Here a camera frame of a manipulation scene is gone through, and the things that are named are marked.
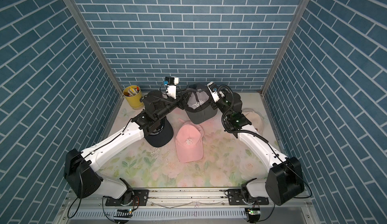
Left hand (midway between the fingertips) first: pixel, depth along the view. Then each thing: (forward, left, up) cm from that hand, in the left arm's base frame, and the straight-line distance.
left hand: (194, 91), depth 69 cm
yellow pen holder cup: (+24, +44, -28) cm, 58 cm away
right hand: (+6, -10, -4) cm, 13 cm away
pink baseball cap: (-10, +3, -32) cm, 34 cm away
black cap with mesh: (+3, -2, -15) cm, 16 cm away
